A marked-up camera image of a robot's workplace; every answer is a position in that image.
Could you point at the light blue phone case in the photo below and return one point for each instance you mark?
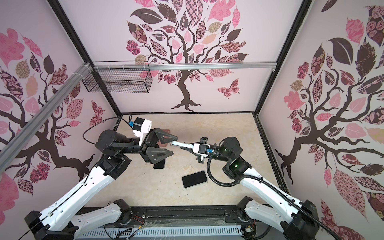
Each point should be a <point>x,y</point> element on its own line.
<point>182,145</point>

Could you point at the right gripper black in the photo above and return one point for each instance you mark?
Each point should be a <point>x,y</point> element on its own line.
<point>200,158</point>

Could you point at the black smartphone from pink case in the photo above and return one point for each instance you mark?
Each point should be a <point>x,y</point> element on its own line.
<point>160,165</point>

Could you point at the aluminium rail left wall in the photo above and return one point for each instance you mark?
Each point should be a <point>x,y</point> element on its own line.
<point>11,150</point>

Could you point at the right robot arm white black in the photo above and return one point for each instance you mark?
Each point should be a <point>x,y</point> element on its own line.
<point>264,186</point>

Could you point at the aluminium rail back wall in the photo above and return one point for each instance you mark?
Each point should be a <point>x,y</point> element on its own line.
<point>200,66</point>

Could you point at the white slotted cable duct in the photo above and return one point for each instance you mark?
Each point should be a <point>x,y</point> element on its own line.
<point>161,232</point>

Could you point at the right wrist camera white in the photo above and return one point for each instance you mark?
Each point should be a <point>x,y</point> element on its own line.
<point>202,149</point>

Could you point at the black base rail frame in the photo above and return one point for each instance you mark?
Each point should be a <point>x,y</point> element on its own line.
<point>186,214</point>

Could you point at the black wire basket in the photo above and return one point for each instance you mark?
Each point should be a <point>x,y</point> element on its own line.
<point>119,77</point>

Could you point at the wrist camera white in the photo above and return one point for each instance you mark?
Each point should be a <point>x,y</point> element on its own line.
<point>140,126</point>
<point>202,149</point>

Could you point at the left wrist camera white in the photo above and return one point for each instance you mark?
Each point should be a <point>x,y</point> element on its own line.
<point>140,126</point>

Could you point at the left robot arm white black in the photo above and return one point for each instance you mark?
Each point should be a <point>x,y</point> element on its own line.
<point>61,221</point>

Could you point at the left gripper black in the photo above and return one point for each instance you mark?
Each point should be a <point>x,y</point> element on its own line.
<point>150,148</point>

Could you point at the right black smartphone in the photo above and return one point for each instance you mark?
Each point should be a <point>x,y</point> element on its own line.
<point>194,179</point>

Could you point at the aluminium rail wall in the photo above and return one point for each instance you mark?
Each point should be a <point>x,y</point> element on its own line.
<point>200,66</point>
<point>11,150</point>

